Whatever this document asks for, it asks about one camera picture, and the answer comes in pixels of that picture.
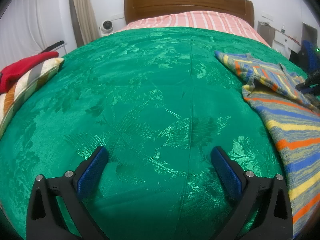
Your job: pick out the brown wooden headboard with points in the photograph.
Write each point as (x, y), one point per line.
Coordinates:
(187, 2)

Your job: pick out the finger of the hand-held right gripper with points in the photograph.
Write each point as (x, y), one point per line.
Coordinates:
(310, 83)

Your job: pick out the striped knit sweater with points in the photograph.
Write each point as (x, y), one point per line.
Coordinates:
(287, 120)

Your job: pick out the striped pillow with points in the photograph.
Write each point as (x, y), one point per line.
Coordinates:
(27, 85)

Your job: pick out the green patterned blanket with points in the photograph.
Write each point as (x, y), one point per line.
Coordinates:
(140, 100)

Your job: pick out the white bedside table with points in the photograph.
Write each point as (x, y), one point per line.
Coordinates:
(63, 48)

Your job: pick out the beige curtain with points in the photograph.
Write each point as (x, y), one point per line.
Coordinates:
(83, 12)

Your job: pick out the black remote control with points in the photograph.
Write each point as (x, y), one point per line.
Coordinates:
(52, 46)

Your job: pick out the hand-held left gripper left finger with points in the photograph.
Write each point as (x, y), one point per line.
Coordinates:
(91, 172)

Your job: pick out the white sheer curtain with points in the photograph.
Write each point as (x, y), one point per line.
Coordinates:
(20, 25)

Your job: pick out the white round camera device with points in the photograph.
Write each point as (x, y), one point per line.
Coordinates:
(107, 26)

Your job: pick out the white desk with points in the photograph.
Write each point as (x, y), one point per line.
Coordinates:
(285, 38)

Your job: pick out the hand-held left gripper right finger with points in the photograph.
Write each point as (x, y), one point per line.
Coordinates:
(227, 173)

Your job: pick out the white wall socket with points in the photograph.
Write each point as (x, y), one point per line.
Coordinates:
(267, 15)

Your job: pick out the grey panel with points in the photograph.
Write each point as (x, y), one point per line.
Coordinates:
(265, 32)

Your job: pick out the red knit cloth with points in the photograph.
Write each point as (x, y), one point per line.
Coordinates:
(22, 66)

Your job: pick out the pink striped bed sheet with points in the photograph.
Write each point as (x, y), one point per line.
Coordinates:
(200, 20)

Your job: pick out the blue jacket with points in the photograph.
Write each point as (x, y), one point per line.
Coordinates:
(311, 55)

